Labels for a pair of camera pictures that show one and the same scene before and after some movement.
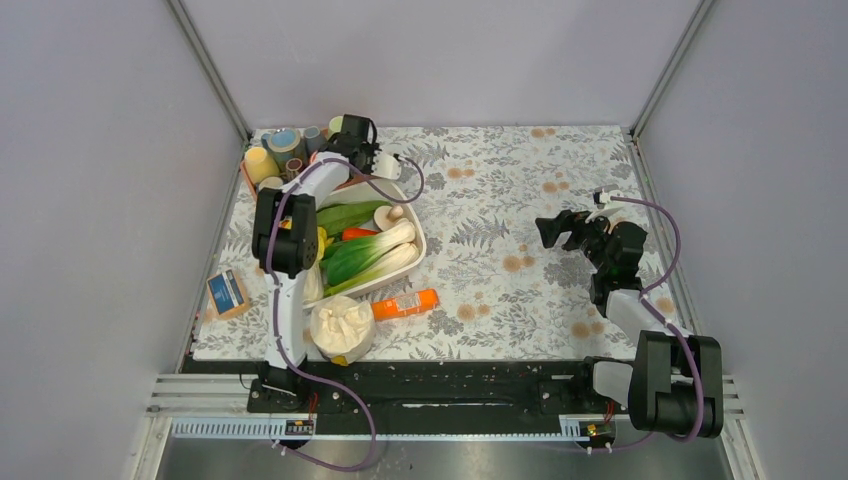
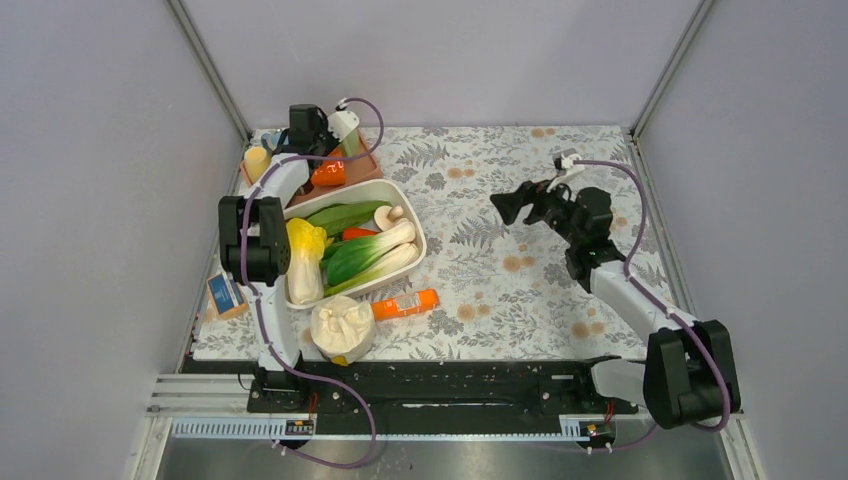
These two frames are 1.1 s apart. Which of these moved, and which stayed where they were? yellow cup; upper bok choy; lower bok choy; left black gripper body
Moved: left black gripper body
Stayed: upper bok choy; lower bok choy; yellow cup
